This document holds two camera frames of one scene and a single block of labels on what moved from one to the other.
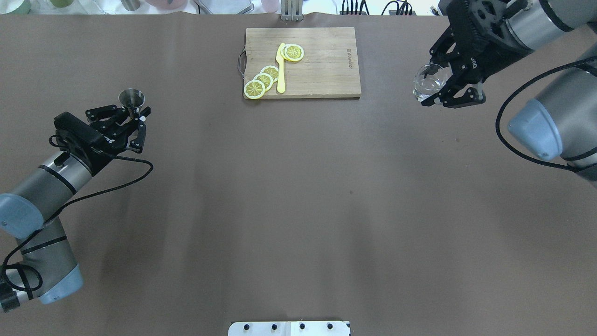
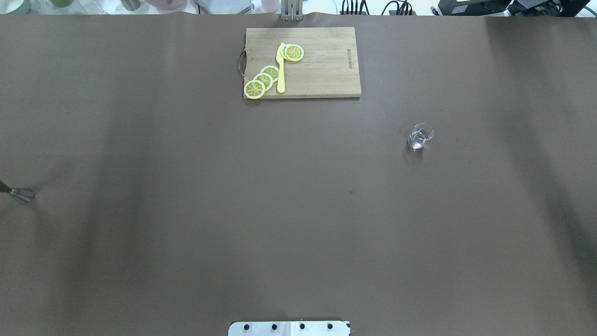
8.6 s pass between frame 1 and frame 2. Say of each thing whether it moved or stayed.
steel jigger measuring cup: moved
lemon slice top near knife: stayed
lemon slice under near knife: stayed
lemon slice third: stayed
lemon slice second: stayed
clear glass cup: moved
